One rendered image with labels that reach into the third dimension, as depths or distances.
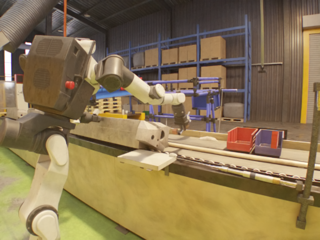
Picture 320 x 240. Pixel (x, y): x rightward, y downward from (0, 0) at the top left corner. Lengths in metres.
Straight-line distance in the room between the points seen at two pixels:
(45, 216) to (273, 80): 11.16
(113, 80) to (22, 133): 0.42
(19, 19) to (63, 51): 7.74
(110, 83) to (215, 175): 0.70
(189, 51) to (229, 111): 4.19
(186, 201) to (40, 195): 0.78
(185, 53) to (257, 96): 4.79
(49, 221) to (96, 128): 0.92
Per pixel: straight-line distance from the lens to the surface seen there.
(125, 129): 1.38
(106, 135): 1.54
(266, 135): 1.76
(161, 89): 1.03
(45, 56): 0.86
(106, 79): 0.82
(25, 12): 8.71
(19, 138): 0.86
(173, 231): 1.38
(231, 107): 10.16
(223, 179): 1.04
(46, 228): 0.99
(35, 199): 0.96
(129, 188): 1.49
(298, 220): 1.03
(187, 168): 1.10
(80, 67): 0.89
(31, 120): 0.86
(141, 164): 1.07
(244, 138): 1.80
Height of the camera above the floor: 1.15
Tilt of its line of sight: 7 degrees down
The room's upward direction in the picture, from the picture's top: straight up
